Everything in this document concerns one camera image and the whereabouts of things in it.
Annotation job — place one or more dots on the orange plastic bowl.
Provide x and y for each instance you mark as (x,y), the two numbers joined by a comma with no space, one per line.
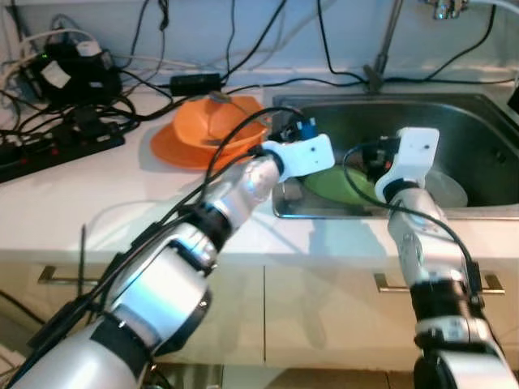
(215,126)

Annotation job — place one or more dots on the orange plastic plate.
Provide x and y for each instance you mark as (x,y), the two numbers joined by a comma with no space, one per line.
(174,154)

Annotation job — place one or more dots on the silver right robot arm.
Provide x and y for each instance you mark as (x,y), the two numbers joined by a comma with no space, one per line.
(438,324)

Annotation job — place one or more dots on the green plate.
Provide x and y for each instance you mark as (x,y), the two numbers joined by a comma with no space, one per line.
(336,186)

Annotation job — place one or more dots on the clear glass bowl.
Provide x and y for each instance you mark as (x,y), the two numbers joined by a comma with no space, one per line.
(448,190)

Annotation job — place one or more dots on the metal faucet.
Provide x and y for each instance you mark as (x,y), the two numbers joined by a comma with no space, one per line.
(377,74)

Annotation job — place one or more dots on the stainless steel sink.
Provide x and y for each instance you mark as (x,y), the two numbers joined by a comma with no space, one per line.
(470,138)

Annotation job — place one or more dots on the black power adapter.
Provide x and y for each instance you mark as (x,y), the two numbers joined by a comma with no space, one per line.
(195,83)

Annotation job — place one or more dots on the black battery charger with labels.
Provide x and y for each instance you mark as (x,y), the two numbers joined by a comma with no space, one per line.
(77,77)

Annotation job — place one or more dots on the black power strip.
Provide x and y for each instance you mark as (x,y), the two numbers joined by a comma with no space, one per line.
(57,154)

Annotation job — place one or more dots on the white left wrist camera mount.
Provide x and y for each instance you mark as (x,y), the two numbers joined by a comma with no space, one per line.
(304,156)

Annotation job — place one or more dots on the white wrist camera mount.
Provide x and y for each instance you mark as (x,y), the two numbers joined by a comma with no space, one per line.
(415,154)
(304,156)

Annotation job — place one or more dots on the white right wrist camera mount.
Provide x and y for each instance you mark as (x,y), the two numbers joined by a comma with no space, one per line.
(415,154)

